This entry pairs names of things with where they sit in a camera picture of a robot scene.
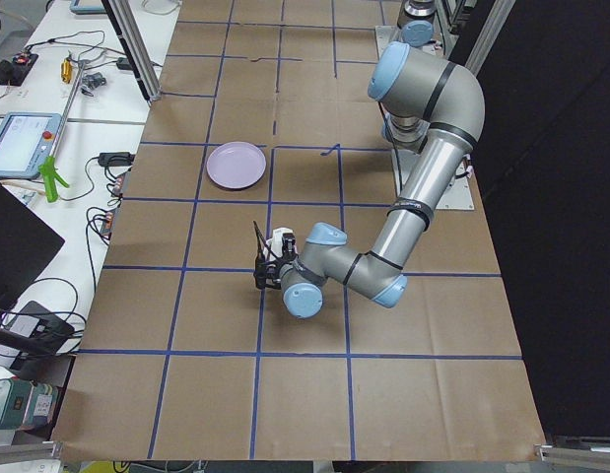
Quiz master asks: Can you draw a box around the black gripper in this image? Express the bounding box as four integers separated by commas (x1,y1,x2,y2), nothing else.
264,235,298,286

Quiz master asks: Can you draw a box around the white faceted cup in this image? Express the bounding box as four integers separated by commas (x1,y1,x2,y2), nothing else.
264,227,294,258

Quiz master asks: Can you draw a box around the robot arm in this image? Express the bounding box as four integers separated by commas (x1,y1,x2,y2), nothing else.
280,41,485,318
395,0,451,52

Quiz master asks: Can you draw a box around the lavender plate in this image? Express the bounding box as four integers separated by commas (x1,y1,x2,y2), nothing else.
206,142,266,190

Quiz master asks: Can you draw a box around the black power adapter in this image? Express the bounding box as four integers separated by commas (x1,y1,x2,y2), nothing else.
97,152,135,168

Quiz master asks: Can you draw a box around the green reacher grabber tool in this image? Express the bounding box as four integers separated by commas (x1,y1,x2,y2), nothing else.
38,55,85,203

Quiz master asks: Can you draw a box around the black laptop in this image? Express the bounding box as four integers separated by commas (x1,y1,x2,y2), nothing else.
0,184,64,315

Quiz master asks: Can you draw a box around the teach pendant tablet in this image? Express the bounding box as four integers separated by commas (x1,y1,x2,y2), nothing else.
0,112,61,179

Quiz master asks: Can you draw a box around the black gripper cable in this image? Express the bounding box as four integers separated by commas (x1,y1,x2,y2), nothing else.
252,220,279,290

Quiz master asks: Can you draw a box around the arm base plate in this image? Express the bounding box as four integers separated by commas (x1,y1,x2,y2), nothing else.
391,139,475,212
374,25,400,59

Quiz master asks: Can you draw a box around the aluminium frame post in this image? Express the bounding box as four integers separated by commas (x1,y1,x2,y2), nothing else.
102,0,161,103

